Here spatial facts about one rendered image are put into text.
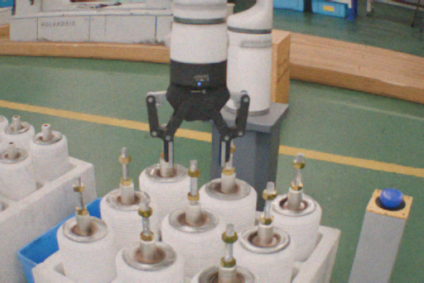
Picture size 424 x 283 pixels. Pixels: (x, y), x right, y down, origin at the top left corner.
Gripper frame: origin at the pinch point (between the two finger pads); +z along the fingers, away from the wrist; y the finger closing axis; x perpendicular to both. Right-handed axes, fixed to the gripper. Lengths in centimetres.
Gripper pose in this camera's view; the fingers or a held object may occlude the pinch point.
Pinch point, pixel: (196, 155)
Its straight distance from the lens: 75.1
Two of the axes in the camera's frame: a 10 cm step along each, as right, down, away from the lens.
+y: 10.0, 0.0, 0.7
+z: -0.3, 9.2, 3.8
